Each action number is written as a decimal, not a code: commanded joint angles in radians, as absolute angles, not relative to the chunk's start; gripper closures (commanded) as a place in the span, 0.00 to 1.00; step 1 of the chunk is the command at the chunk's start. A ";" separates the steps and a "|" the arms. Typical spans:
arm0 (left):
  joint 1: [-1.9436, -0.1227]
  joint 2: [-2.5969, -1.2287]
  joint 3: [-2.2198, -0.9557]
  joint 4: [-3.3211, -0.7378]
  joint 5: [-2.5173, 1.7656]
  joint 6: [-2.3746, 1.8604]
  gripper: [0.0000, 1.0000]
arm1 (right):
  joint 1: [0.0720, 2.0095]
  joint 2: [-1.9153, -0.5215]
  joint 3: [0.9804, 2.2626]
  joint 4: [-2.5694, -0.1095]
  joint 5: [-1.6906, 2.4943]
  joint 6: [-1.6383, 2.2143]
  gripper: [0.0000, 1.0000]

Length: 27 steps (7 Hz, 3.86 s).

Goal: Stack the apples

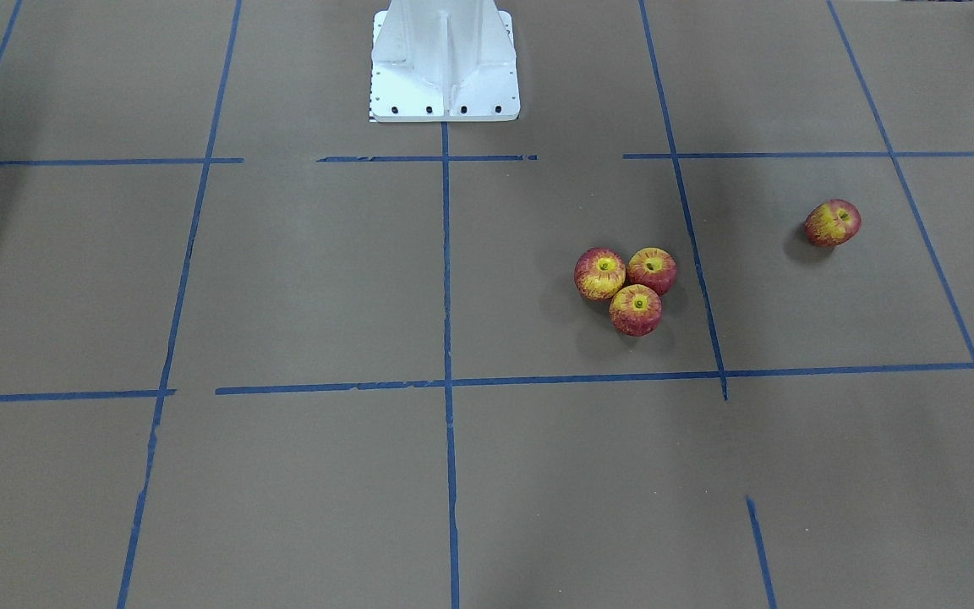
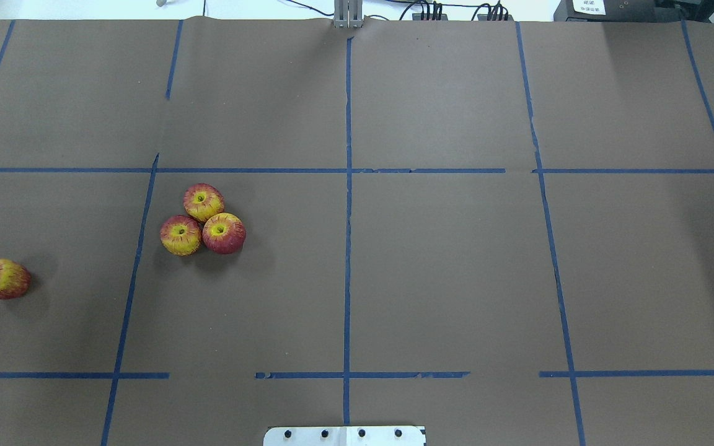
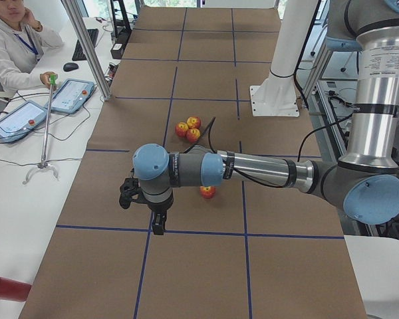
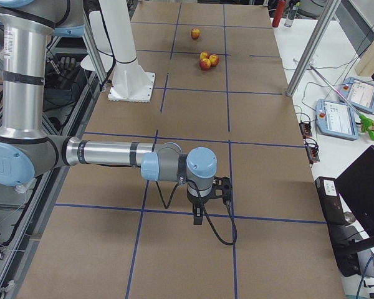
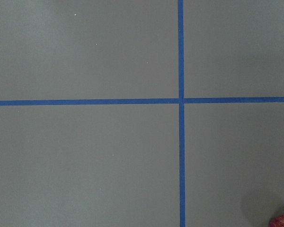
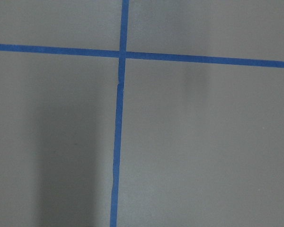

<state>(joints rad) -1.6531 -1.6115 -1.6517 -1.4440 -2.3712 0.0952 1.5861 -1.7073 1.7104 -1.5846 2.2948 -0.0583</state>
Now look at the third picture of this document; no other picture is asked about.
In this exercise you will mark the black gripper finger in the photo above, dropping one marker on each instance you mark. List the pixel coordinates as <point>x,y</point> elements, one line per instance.
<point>159,223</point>

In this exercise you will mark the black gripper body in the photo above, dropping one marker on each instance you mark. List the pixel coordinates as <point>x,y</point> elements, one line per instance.
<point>158,209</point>

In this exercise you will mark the red yellow apple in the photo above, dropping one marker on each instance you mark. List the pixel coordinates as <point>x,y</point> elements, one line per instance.
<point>181,129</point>
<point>193,135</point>
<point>193,122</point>
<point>207,192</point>

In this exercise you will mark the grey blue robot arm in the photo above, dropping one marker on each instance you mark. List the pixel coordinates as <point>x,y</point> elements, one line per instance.
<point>363,182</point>

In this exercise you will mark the red yellow apple front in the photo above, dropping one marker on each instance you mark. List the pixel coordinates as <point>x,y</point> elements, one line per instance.
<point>193,135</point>

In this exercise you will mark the red yellow apple top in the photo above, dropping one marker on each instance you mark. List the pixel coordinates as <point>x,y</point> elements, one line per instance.
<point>193,122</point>

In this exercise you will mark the brown paper table cover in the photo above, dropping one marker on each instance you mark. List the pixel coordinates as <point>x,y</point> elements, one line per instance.
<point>251,251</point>

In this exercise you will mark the metal reacher grabber stick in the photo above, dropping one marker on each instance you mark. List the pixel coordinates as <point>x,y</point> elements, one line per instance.
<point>43,166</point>

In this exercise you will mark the teach pendant far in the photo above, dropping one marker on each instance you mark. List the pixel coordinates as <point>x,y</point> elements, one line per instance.
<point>71,95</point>

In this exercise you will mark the teach pendant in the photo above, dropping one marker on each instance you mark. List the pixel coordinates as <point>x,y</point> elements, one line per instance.
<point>24,119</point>
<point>71,95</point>

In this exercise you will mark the black box on desk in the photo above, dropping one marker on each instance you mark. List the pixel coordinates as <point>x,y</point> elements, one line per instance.
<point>117,51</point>

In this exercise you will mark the teach pendant near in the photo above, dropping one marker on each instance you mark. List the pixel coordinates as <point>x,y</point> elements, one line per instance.
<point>24,119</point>

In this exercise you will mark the black computer mouse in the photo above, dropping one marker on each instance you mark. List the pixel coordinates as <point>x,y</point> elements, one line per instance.
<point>70,66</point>

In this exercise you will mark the red cylinder object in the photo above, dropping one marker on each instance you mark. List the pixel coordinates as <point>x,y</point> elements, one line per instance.
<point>14,290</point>

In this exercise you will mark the person in white hoodie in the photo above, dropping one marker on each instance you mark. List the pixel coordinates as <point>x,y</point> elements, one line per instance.
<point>22,40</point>

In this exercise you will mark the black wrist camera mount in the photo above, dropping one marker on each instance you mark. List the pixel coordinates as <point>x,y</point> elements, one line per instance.
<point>131,192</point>

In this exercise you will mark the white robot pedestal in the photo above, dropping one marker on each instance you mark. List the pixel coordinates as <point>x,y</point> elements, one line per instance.
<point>276,96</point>

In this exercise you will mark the aluminium frame post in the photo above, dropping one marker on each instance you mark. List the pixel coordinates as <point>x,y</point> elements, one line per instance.
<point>74,14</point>

